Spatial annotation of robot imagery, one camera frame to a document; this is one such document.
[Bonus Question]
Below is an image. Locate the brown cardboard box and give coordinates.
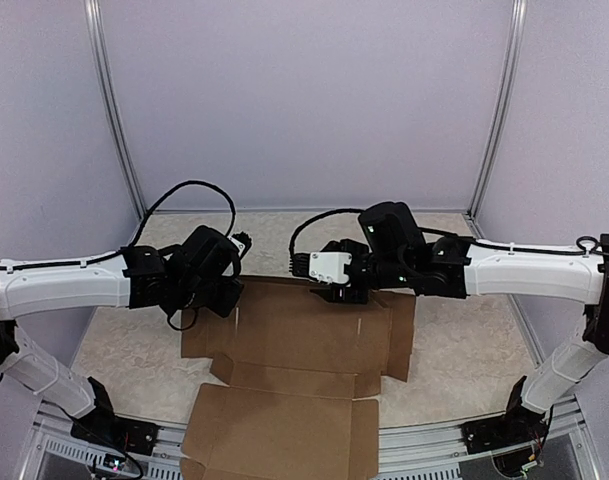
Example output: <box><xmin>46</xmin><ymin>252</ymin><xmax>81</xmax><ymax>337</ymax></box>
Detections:
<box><xmin>180</xmin><ymin>277</ymin><xmax>416</xmax><ymax>479</ymax></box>

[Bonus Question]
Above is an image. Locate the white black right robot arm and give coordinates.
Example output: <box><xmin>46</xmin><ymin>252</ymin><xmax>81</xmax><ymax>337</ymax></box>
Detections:
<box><xmin>289</xmin><ymin>201</ymin><xmax>609</xmax><ymax>444</ymax></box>

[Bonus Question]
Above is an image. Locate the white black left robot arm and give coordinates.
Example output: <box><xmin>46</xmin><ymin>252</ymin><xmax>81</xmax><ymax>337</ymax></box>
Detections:
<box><xmin>0</xmin><ymin>226</ymin><xmax>252</xmax><ymax>445</ymax></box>

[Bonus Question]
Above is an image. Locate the small circuit board with LEDs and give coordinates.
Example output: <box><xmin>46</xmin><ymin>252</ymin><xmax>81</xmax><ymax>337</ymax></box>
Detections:
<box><xmin>102</xmin><ymin>454</ymin><xmax>127</xmax><ymax>472</ymax></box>

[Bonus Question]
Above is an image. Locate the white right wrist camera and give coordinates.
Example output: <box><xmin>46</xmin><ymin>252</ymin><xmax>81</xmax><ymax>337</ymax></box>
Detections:
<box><xmin>289</xmin><ymin>251</ymin><xmax>352</xmax><ymax>285</ymax></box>

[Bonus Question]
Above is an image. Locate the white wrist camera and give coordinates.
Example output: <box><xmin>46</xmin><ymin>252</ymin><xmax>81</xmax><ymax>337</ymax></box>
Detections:
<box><xmin>229</xmin><ymin>231</ymin><xmax>252</xmax><ymax>258</ymax></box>
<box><xmin>289</xmin><ymin>251</ymin><xmax>352</xmax><ymax>285</ymax></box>

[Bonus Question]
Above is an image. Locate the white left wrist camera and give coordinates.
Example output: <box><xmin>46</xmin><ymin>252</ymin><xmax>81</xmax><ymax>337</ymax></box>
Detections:
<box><xmin>229</xmin><ymin>231</ymin><xmax>252</xmax><ymax>258</ymax></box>

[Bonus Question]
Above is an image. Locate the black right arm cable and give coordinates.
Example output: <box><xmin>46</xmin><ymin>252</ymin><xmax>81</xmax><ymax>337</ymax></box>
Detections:
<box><xmin>287</xmin><ymin>207</ymin><xmax>605</xmax><ymax>261</ymax></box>

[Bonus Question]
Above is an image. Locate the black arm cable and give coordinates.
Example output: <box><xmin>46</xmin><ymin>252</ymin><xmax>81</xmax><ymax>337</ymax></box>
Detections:
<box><xmin>133</xmin><ymin>179</ymin><xmax>237</xmax><ymax>251</ymax></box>
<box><xmin>287</xmin><ymin>207</ymin><xmax>605</xmax><ymax>261</ymax></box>

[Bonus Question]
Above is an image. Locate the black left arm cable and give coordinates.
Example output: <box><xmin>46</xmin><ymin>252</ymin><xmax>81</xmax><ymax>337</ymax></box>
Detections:
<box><xmin>133</xmin><ymin>179</ymin><xmax>237</xmax><ymax>251</ymax></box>

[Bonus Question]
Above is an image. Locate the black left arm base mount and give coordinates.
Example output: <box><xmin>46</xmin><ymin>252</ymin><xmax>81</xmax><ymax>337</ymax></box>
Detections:
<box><xmin>71</xmin><ymin>417</ymin><xmax>160</xmax><ymax>456</ymax></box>

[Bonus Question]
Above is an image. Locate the aluminium front rail frame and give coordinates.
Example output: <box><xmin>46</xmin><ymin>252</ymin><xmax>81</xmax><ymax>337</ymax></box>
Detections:
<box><xmin>14</xmin><ymin>397</ymin><xmax>604</xmax><ymax>479</ymax></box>

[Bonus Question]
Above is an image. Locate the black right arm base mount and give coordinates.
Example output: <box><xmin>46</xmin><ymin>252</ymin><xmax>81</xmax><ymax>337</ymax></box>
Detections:
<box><xmin>460</xmin><ymin>376</ymin><xmax>549</xmax><ymax>454</ymax></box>

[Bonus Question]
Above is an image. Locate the left aluminium frame post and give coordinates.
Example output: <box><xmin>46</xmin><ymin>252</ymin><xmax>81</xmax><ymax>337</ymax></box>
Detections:
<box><xmin>83</xmin><ymin>0</ymin><xmax>146</xmax><ymax>219</ymax></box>

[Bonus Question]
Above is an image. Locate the aluminium frame post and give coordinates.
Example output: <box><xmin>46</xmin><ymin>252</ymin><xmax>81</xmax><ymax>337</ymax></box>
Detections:
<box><xmin>83</xmin><ymin>0</ymin><xmax>146</xmax><ymax>219</ymax></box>
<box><xmin>467</xmin><ymin>0</ymin><xmax>528</xmax><ymax>224</ymax></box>

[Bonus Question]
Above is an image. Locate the right aluminium frame post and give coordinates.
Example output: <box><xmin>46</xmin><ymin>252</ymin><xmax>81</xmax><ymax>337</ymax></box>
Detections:
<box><xmin>467</xmin><ymin>0</ymin><xmax>528</xmax><ymax>224</ymax></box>

